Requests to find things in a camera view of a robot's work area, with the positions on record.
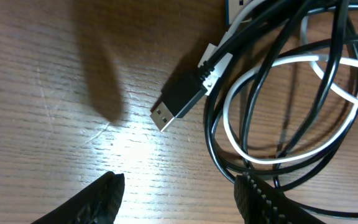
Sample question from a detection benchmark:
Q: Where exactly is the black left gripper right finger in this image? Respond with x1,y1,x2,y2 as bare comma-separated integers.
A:
234,172,324,224

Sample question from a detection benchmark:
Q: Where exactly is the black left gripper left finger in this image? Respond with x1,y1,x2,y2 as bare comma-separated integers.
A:
35,171,125,224

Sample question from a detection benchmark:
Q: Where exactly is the black USB cable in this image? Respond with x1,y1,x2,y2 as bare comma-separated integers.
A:
149,0,358,219

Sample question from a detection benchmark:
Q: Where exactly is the white USB cable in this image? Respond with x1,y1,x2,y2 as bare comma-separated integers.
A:
197,0,358,166

